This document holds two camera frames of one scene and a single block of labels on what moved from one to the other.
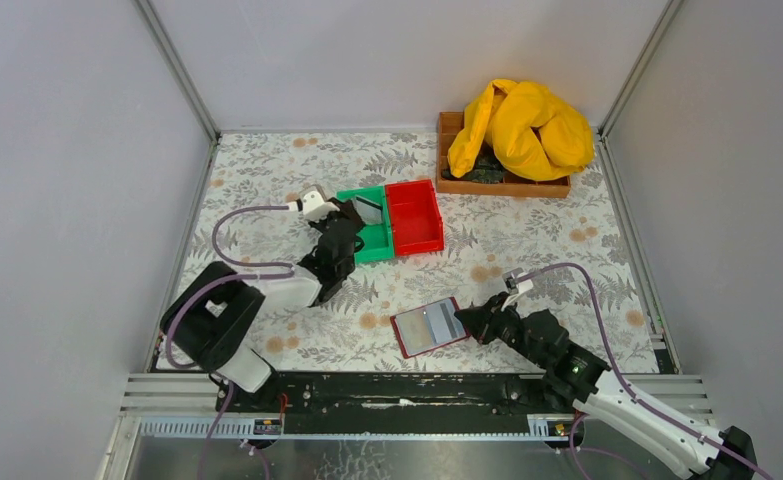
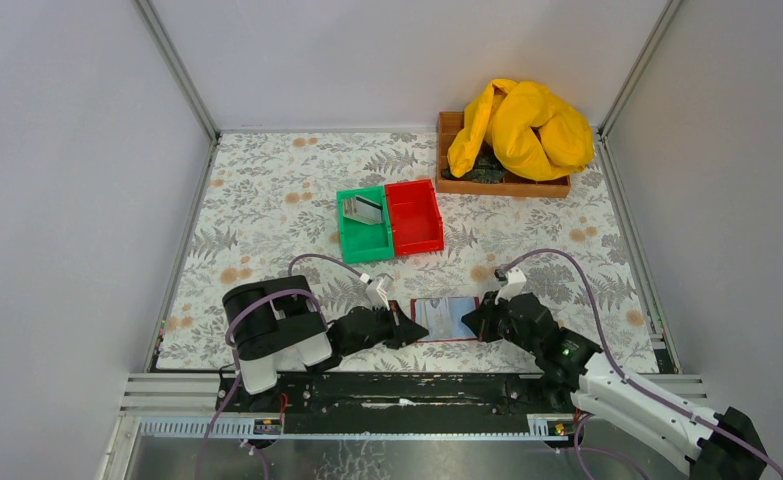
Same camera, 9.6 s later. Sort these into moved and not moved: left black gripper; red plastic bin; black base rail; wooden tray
Moved: left black gripper
Not moved: wooden tray; black base rail; red plastic bin
